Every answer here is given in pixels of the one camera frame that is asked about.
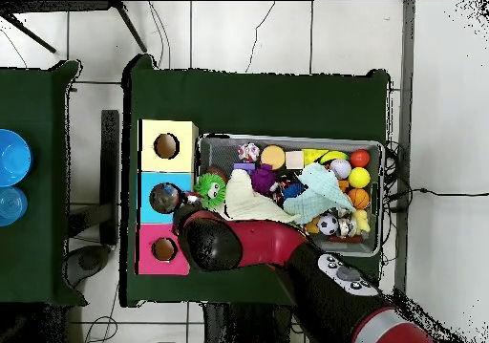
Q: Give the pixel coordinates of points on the clear bluish snack packet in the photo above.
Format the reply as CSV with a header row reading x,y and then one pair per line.
x,y
168,196

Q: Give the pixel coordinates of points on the cream waffle cloth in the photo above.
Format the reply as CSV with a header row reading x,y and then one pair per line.
x,y
244,201

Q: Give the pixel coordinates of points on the mint green waffle cloth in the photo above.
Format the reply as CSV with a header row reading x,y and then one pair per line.
x,y
321,197

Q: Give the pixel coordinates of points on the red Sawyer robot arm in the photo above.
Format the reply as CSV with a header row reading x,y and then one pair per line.
x,y
267,243

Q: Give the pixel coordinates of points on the wooden three-hole sorting box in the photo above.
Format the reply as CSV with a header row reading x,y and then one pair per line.
x,y
149,159

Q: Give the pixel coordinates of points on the green puffer toy with eyes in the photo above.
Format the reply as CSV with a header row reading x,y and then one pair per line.
x,y
210,190

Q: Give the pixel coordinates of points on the purple spiky rubber toy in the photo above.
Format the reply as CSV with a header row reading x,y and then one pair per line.
x,y
263,178

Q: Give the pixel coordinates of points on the multicolour print fabric bundle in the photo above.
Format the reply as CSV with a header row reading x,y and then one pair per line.
x,y
248,152

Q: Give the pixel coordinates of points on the black standing panel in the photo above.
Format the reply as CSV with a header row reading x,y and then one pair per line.
x,y
110,148

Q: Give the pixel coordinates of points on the orange round foam disc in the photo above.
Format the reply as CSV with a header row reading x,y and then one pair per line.
x,y
272,157

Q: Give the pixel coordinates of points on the dark grey stand foot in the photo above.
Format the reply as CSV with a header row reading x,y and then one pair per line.
x,y
88,261

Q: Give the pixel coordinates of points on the plain wooden cube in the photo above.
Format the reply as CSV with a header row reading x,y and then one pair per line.
x,y
294,160

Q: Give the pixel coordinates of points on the dark green table cloth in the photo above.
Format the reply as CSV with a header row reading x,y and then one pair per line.
x,y
38,243
248,102

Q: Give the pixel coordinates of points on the black and white soccer ball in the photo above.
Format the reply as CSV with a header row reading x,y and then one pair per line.
x,y
327,224

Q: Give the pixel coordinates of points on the white baseball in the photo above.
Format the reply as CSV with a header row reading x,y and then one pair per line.
x,y
340,169

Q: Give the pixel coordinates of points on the orange basketball toy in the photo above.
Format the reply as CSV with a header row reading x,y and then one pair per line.
x,y
358,199

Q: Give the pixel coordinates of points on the clear blue plastic cup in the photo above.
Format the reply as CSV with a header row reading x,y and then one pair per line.
x,y
11,205

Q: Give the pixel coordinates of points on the blue plastic bowl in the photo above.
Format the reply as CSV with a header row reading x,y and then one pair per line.
x,y
13,157

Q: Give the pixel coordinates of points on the black tripod stand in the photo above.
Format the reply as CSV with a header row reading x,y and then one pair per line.
x,y
132,29

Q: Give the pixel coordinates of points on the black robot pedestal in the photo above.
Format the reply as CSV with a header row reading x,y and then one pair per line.
x,y
244,327

